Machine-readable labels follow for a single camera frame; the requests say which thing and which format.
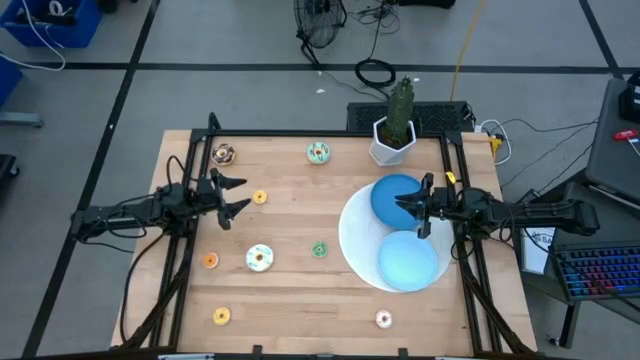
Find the large chocolate frosted donut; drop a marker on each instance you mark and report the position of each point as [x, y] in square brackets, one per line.
[217, 156]

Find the small red object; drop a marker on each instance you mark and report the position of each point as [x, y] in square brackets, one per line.
[625, 134]

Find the light blue plate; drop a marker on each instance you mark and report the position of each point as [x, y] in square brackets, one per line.
[407, 262]

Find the white hexagonal plant pot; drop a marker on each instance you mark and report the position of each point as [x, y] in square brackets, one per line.
[387, 155]

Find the black caster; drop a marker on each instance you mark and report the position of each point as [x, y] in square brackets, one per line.
[7, 167]

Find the large white plate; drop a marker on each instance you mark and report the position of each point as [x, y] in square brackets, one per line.
[357, 235]

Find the large white blue-swirl donut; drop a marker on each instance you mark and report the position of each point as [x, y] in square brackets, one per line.
[251, 261]

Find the white paper sign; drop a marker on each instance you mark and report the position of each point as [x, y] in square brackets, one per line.
[532, 255]

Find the small orange donut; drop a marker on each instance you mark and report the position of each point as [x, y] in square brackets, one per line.
[206, 262]

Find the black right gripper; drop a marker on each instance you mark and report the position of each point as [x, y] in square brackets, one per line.
[437, 205]

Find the small pink sprinkled donut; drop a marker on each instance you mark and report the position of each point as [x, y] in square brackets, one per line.
[379, 321]

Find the grey desk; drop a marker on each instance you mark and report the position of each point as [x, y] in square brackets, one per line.
[607, 150]

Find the backlit rainbow keyboard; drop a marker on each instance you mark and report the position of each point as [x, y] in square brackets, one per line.
[595, 272]

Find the small yellow donut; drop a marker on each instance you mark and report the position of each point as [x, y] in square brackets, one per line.
[255, 199]
[217, 318]

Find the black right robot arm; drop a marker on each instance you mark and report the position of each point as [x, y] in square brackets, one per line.
[540, 212]

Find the black floor fan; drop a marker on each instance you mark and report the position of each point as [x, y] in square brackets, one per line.
[317, 25]

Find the dark blue plate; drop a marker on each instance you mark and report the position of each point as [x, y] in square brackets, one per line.
[385, 190]

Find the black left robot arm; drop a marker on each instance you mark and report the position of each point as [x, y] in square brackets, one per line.
[125, 212]

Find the black aluminium table frame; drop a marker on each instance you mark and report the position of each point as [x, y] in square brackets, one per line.
[300, 133]

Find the tall green cactus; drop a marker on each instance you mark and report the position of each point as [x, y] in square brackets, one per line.
[400, 110]

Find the black perforated computer case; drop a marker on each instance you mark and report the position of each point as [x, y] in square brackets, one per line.
[360, 117]

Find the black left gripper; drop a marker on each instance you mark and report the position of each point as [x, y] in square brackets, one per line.
[212, 197]

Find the grey metal base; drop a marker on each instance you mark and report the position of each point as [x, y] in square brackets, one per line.
[20, 120]

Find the large blue storage bin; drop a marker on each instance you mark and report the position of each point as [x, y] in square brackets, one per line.
[75, 35]

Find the large mint green donut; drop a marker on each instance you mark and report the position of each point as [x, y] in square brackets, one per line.
[312, 156]

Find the yellow power plug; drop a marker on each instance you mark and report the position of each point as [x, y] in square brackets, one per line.
[495, 146]

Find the black low desk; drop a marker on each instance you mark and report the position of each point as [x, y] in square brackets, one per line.
[615, 225]

